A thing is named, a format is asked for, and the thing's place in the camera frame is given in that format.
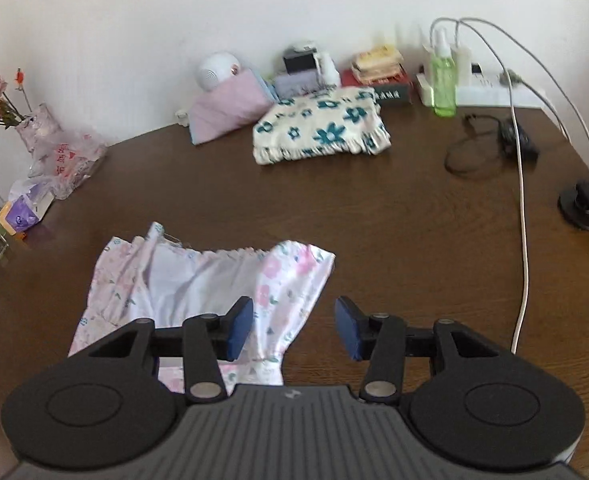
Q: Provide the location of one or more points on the small black box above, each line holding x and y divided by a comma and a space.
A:
300, 60

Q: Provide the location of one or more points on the purple tissue pack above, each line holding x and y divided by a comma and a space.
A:
28, 201

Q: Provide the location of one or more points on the small white bottle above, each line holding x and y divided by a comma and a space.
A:
330, 76

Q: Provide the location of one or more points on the green spray bottle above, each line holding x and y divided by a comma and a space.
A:
444, 77

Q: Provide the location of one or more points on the teal flower folded cloth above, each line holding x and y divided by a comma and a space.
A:
326, 122

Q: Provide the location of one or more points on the white power strip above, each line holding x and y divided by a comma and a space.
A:
487, 90

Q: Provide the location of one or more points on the clear printed plastic bag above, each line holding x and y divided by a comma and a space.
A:
65, 159

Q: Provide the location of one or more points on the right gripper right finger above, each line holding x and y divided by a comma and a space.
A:
465, 397

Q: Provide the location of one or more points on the stack of snack packets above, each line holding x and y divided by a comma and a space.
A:
377, 64

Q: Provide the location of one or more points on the white socket adapter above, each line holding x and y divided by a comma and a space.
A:
182, 118

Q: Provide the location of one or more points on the folded pink towel cloth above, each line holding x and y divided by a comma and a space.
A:
236, 102

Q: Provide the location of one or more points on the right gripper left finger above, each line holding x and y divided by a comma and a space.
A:
121, 396

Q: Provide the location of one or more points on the pink floral ruffled garment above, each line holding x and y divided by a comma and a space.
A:
153, 277

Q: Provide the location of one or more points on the white wall charger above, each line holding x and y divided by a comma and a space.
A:
462, 58

